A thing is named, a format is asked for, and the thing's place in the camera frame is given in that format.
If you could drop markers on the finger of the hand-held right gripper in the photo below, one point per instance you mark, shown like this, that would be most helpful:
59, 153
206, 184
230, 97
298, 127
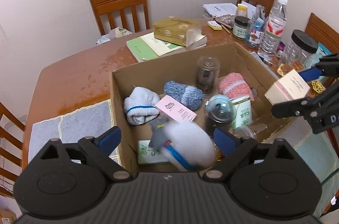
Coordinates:
294, 107
311, 73

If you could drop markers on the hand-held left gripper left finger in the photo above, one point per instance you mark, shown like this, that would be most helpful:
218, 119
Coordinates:
109, 139

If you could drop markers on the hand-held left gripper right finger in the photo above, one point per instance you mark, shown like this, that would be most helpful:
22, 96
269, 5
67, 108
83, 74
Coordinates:
225, 140

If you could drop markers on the cream carton box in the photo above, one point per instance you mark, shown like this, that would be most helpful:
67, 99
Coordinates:
287, 87

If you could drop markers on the dark-filled jar with clear lid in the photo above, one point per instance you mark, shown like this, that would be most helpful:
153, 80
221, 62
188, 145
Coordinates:
222, 114

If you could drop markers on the clear plastic jar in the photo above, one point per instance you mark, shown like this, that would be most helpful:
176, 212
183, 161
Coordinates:
251, 131

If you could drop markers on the brown cardboard box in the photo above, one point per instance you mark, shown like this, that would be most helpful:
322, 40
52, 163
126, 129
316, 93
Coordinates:
124, 112

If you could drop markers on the green tissue packet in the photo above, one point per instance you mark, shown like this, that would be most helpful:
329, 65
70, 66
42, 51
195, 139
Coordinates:
148, 153
242, 112

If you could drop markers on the white blue knitted sock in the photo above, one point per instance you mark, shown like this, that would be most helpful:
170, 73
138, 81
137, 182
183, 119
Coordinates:
141, 107
190, 142

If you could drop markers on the blue white round toy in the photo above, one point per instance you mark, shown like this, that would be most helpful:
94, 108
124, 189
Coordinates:
212, 100

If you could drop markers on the grey cat toy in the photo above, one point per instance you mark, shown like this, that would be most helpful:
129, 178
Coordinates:
159, 134

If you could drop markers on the pink knitted sock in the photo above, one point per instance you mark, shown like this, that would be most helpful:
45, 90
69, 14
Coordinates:
235, 86

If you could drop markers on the pink carton box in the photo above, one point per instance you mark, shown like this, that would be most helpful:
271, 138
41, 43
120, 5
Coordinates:
174, 108

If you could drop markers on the blue mottled knitted sock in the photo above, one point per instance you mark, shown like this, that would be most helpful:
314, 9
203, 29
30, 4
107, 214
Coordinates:
182, 94

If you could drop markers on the clear jar of brown cookies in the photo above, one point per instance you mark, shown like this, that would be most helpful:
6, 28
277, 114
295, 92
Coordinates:
208, 75

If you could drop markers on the gold ornament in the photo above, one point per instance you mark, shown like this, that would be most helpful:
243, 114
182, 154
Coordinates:
317, 86

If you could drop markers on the teal packet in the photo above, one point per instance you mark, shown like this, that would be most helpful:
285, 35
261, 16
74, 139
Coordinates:
323, 50

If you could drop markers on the clear jar with black lid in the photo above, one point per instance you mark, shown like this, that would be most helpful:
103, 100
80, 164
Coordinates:
299, 50

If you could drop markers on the yellow snack packet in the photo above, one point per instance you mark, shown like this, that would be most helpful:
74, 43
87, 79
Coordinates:
282, 69

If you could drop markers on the blue green checked towel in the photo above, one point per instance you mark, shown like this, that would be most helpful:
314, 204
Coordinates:
66, 120

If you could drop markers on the clear water bottle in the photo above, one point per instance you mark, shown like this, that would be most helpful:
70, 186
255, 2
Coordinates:
274, 28

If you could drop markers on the small blue bottle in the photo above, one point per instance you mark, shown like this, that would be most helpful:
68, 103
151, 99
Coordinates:
255, 34

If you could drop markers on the small jar with dark lid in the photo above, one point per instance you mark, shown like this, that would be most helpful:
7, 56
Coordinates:
241, 29

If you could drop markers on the jar with yellow lid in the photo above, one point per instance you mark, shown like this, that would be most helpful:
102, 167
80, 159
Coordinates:
241, 10

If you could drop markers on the green book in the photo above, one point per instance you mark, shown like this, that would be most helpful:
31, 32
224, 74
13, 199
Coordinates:
145, 47

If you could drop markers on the pencil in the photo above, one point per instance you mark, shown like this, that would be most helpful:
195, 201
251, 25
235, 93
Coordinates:
222, 25

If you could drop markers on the pink blister tray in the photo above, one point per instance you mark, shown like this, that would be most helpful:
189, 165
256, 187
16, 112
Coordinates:
225, 19

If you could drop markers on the crumpled cloth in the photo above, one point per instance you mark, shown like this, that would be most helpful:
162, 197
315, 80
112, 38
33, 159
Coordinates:
116, 34

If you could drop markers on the yellow sticky notes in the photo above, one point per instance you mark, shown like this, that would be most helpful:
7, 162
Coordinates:
215, 25

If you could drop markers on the stack of white papers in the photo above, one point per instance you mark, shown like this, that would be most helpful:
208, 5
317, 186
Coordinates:
219, 9

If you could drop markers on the gold tissue box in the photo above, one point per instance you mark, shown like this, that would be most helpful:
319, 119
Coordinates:
172, 30

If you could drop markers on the cardboard box on floor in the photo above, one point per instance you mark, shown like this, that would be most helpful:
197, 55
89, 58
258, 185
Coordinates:
6, 217

